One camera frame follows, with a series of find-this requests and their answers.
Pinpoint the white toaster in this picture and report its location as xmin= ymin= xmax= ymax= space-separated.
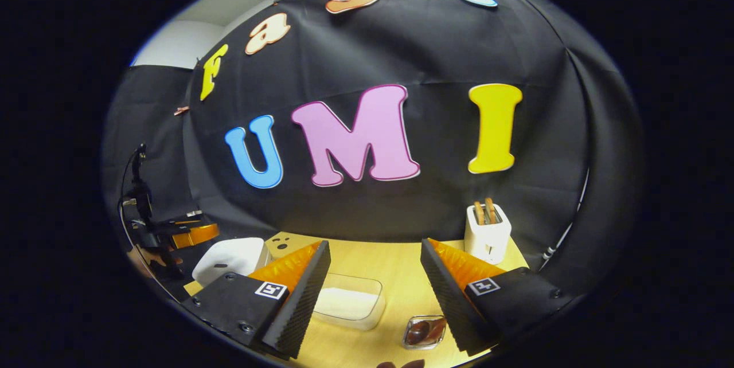
xmin=463 ymin=203 xmax=513 ymax=266

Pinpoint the metal wire chopstick holder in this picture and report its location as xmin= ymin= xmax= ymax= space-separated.
xmin=402 ymin=314 xmax=448 ymax=350

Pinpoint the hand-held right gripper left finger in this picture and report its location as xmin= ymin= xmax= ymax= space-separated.
xmin=182 ymin=240 xmax=332 ymax=359

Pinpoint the brown wooden spoon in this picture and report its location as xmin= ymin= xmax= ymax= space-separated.
xmin=407 ymin=319 xmax=446 ymax=346

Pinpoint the white rice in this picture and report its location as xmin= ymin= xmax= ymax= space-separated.
xmin=315 ymin=287 xmax=380 ymax=321

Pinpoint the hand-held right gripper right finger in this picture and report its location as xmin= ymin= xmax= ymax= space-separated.
xmin=420 ymin=237 xmax=564 ymax=358

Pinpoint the white rice cooker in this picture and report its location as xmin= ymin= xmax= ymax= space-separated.
xmin=192 ymin=237 xmax=271 ymax=288

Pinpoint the tan block with black dots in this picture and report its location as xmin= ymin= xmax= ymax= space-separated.
xmin=264 ymin=232 xmax=314 ymax=260

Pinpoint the clear plastic container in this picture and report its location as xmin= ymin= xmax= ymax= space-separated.
xmin=312 ymin=273 xmax=386 ymax=332

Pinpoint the white and black cable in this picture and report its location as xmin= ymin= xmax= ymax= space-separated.
xmin=538 ymin=169 xmax=591 ymax=261

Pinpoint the black backdrop cloth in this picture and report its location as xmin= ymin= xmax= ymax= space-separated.
xmin=102 ymin=0 xmax=647 ymax=301

